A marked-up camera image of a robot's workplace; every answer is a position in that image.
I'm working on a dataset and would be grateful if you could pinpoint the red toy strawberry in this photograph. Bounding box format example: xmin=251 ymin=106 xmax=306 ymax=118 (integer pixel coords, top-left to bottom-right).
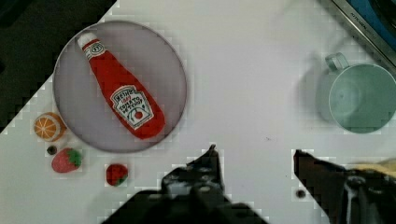
xmin=106 ymin=163 xmax=128 ymax=187

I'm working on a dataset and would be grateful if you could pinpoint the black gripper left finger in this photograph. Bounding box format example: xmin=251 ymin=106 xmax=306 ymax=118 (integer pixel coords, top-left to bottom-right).
xmin=161 ymin=144 xmax=226 ymax=206

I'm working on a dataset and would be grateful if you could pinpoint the metal kitchen appliance edge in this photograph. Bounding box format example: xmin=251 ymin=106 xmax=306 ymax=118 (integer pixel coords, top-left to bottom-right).
xmin=316 ymin=0 xmax=396 ymax=75

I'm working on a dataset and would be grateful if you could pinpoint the grey round plate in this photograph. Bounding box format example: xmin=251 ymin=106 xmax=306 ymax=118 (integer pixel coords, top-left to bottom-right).
xmin=53 ymin=21 xmax=188 ymax=153

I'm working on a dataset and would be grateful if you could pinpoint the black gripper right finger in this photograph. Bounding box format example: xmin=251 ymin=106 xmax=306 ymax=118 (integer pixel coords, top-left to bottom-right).
xmin=293 ymin=149 xmax=396 ymax=224

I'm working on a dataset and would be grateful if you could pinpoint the small dark round knob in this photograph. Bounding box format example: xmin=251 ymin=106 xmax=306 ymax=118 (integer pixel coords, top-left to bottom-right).
xmin=47 ymin=146 xmax=57 ymax=155

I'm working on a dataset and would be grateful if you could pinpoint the teal plastic cup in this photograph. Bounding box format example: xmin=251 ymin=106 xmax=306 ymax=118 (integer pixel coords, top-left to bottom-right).
xmin=316 ymin=52 xmax=395 ymax=133

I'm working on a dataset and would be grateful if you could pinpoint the pink toy strawberry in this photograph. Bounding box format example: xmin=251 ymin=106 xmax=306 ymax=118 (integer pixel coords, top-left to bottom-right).
xmin=51 ymin=148 xmax=82 ymax=173

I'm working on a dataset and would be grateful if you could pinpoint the toy orange half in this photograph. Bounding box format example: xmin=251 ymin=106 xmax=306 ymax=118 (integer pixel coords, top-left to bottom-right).
xmin=33 ymin=112 xmax=67 ymax=142

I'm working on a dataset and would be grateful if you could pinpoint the plush red ketchup bottle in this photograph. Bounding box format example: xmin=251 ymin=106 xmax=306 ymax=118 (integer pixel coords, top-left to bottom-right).
xmin=78 ymin=33 xmax=165 ymax=139

